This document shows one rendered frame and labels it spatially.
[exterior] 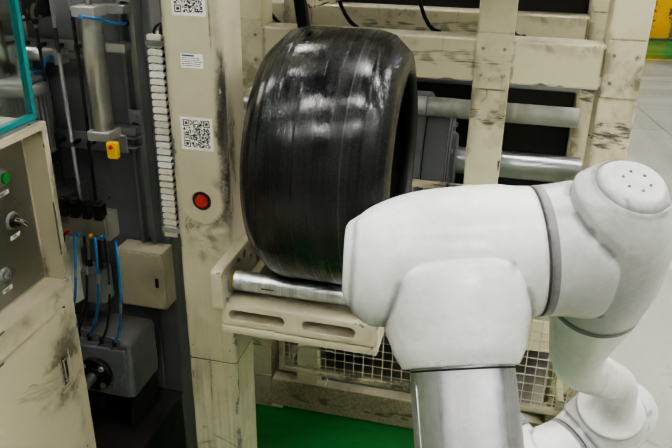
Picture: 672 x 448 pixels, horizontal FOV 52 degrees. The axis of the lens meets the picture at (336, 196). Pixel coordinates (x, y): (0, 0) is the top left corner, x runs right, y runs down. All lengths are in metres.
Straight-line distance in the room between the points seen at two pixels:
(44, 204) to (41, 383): 0.39
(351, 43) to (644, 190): 0.83
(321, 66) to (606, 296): 0.79
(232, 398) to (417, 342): 1.26
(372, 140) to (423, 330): 0.68
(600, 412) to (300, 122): 0.70
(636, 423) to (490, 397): 0.58
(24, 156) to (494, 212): 1.14
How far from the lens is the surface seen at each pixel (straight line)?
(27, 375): 1.63
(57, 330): 1.68
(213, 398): 1.90
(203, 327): 1.77
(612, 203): 0.66
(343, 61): 1.34
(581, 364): 0.86
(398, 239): 0.64
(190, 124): 1.55
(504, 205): 0.67
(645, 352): 3.18
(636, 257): 0.68
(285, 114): 1.30
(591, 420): 1.19
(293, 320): 1.54
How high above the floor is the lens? 1.69
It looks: 23 degrees down
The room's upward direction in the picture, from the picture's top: 1 degrees clockwise
